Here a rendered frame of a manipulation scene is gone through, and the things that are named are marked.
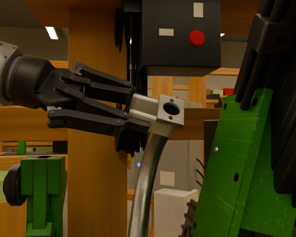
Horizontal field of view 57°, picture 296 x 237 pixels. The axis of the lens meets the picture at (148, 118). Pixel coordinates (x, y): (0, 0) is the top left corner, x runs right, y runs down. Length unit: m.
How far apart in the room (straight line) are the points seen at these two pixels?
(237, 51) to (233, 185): 11.95
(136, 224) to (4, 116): 0.50
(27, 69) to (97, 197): 0.38
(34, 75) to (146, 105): 0.17
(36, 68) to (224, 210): 0.30
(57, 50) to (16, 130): 9.98
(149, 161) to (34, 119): 0.40
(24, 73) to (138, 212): 0.26
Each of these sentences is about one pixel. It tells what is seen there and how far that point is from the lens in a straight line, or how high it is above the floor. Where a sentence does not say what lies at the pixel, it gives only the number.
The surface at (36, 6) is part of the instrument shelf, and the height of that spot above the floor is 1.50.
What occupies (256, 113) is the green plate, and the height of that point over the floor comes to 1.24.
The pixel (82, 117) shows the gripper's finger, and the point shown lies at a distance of 0.37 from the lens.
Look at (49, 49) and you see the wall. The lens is 10.77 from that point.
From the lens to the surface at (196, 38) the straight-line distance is 0.60.
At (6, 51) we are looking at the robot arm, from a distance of 0.42.
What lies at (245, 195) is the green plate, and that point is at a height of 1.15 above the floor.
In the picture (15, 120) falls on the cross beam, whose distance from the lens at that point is 0.79.
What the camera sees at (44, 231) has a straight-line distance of 0.54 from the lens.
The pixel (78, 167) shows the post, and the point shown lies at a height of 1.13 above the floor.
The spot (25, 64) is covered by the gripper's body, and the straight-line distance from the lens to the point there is 0.41.
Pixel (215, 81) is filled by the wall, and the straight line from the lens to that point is 11.56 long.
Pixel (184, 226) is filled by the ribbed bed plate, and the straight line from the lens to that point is 0.52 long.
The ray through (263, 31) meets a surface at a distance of 0.30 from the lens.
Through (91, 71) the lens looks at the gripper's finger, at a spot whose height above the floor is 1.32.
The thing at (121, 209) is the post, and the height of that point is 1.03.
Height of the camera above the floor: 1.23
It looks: 1 degrees up
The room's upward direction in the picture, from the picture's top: straight up
